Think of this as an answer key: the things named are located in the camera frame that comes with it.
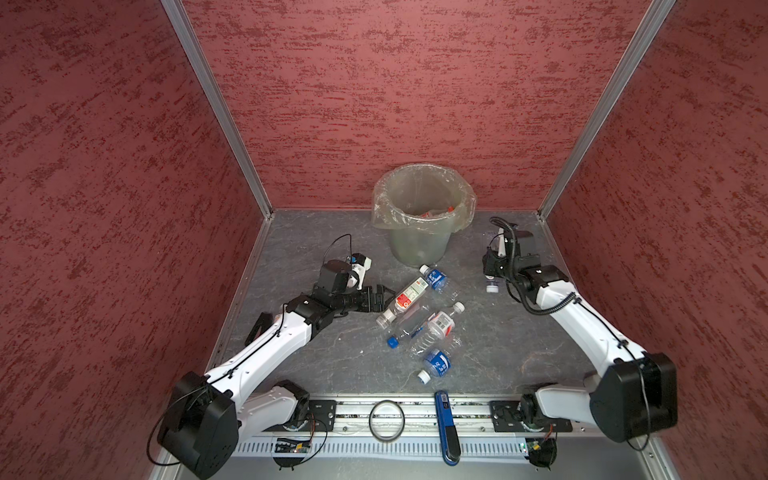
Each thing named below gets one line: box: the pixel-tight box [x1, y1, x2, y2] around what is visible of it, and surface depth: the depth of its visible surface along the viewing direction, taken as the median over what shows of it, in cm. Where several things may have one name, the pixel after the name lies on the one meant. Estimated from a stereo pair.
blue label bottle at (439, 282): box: [419, 264, 460, 301], surface depth 97 cm
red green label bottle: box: [376, 276, 429, 329], surface depth 91 cm
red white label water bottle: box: [409, 302, 465, 356], surface depth 87 cm
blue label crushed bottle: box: [418, 349, 452, 385], surface depth 79 cm
